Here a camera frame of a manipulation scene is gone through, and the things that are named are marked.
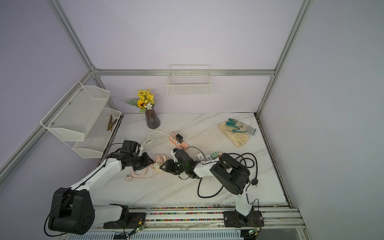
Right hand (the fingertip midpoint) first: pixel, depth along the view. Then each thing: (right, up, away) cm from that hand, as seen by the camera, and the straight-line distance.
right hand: (163, 169), depth 87 cm
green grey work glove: (+55, +26, +25) cm, 66 cm away
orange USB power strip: (+11, +13, +12) cm, 21 cm away
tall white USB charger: (+22, +7, +1) cm, 23 cm away
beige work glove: (+50, +17, +18) cm, 56 cm away
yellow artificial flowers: (-12, +42, +6) cm, 44 cm away
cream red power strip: (+24, +10, -27) cm, 38 cm away
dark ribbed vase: (-14, +32, +24) cm, 42 cm away
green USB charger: (+31, +8, +4) cm, 32 cm away
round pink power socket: (-1, +7, -3) cm, 8 cm away
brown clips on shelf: (-37, +27, +9) cm, 47 cm away
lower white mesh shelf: (-43, +19, +6) cm, 47 cm away
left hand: (-7, +3, -1) cm, 7 cm away
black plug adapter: (+8, +18, +12) cm, 23 cm away
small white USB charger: (+27, +7, +1) cm, 28 cm away
